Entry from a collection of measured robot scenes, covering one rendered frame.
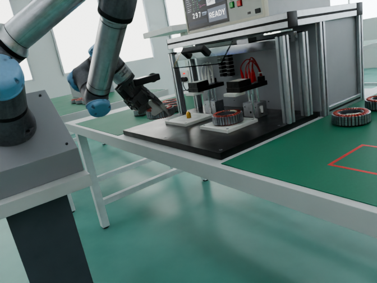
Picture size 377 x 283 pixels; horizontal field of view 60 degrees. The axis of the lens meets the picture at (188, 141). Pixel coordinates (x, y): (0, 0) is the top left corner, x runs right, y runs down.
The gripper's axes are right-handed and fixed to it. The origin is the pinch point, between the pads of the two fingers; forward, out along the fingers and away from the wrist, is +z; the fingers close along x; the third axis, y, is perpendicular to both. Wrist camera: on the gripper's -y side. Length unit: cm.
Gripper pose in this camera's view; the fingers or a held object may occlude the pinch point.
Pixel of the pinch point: (161, 113)
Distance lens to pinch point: 130.4
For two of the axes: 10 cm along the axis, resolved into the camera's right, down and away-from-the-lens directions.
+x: 5.9, 1.2, -8.0
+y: -5.9, 7.4, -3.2
